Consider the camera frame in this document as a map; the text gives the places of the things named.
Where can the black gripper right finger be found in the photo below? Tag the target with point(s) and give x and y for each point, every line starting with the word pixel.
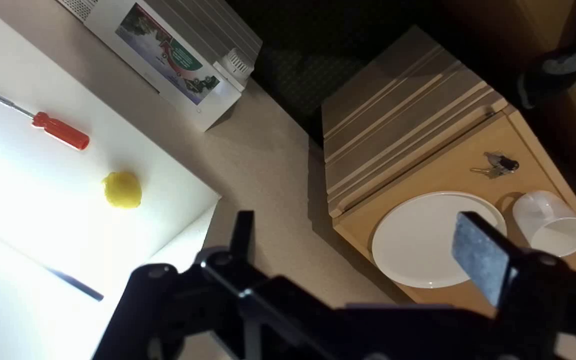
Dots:
pixel 484 255

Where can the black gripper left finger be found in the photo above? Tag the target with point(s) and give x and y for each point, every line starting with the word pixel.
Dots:
pixel 242 235

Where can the yellow lemon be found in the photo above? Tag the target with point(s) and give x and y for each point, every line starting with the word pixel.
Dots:
pixel 122 189

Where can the white round plate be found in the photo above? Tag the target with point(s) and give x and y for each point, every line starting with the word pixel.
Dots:
pixel 412 243

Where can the white windowsill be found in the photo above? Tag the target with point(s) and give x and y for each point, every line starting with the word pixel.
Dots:
pixel 65 250

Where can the white ceramic mug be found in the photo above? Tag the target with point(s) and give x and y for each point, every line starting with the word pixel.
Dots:
pixel 546 222

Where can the black key bunch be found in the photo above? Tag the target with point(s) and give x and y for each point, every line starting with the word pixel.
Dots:
pixel 498 164

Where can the light wooden nightstand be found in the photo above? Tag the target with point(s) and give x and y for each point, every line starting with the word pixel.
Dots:
pixel 416 120

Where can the red handled screwdriver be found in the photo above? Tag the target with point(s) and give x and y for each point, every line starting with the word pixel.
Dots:
pixel 55 126

